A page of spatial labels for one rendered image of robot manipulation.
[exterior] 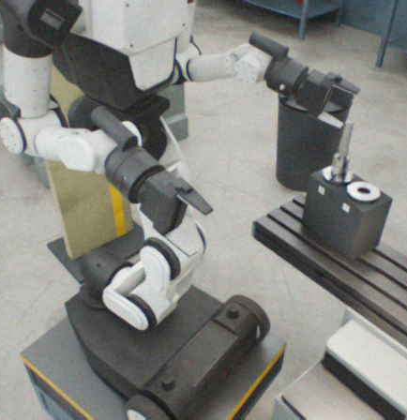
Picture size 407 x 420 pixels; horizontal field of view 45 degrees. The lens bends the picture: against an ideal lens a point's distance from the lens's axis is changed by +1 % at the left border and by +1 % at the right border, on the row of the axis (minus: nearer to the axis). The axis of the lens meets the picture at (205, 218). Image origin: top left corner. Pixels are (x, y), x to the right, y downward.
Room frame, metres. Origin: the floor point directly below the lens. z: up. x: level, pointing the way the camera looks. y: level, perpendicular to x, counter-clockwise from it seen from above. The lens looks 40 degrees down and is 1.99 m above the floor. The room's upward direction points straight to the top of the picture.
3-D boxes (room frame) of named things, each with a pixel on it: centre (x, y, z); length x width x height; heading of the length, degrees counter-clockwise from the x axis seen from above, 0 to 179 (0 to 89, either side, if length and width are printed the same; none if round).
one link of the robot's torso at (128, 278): (1.15, 0.22, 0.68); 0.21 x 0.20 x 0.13; 52
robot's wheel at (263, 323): (1.18, -0.16, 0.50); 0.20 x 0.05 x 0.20; 52
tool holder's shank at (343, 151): (1.20, -0.40, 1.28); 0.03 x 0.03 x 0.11
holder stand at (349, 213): (1.15, -0.42, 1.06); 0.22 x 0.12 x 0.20; 33
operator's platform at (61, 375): (1.12, 0.20, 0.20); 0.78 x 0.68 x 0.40; 52
